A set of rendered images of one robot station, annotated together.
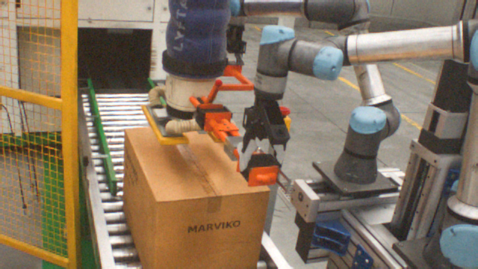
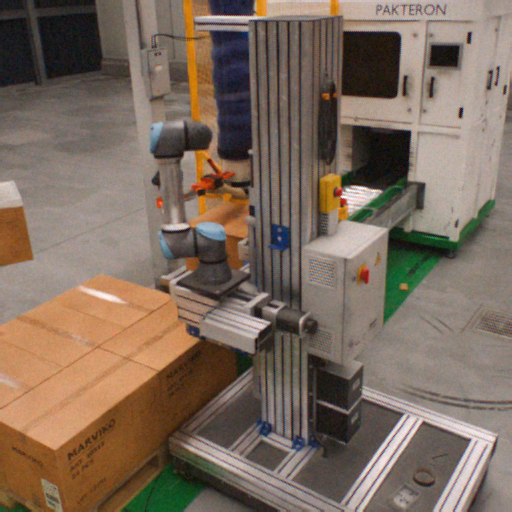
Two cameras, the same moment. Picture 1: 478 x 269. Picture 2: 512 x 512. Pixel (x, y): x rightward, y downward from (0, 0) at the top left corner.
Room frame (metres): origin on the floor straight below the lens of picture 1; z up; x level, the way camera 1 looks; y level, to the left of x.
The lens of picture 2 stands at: (-0.08, -2.63, 2.17)
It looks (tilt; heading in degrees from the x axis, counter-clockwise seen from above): 24 degrees down; 58
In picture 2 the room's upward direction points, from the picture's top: 2 degrees counter-clockwise
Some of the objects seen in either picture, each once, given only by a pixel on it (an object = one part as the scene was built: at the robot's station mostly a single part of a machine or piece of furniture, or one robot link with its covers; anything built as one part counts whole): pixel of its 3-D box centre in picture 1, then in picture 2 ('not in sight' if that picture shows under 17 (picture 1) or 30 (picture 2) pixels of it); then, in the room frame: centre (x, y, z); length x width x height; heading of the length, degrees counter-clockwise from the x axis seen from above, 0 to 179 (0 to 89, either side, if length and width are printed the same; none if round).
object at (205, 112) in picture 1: (213, 116); (212, 181); (1.39, 0.09, 1.20); 0.10 x 0.08 x 0.06; 115
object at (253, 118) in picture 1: (264, 112); not in sight; (1.10, -0.05, 1.35); 0.09 x 0.08 x 0.12; 24
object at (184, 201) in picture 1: (186, 200); (243, 245); (1.62, 0.18, 0.75); 0.60 x 0.40 x 0.40; 25
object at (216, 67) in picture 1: (194, 60); (237, 148); (1.62, 0.19, 1.32); 0.23 x 0.23 x 0.04
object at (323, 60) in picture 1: (318, 59); not in sight; (1.06, -0.16, 1.50); 0.11 x 0.11 x 0.08; 66
